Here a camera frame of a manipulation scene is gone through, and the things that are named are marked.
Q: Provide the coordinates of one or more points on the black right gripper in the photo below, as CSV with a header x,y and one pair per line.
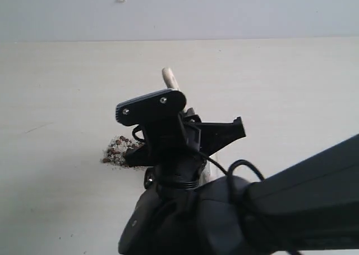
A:
x,y
171,145

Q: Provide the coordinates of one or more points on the white paint brush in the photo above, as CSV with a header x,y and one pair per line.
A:
x,y
210,171

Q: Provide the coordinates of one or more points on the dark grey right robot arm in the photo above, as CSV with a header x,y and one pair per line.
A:
x,y
311,206

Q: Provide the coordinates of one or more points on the pile of grains and pellets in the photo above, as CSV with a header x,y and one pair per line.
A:
x,y
114,153

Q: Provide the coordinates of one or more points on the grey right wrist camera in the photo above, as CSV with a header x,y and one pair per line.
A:
x,y
150,107

